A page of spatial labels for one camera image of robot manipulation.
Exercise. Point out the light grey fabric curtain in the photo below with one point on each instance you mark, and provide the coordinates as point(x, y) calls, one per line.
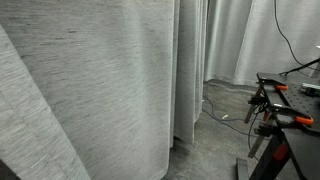
point(98, 89)

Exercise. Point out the grey background curtain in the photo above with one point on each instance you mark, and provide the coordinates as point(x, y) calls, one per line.
point(245, 37)

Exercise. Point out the orange clamp far back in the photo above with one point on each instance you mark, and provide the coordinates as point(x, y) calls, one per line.
point(281, 87)

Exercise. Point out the orange clamp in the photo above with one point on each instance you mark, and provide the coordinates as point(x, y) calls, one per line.
point(303, 120)
point(281, 87)

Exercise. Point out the black tripod leg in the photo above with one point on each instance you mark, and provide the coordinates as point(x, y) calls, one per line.
point(303, 66)

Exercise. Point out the black perforated work table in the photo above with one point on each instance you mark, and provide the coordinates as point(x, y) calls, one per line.
point(288, 141)

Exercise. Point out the orange clamp near front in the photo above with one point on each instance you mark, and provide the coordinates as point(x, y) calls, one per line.
point(303, 120)

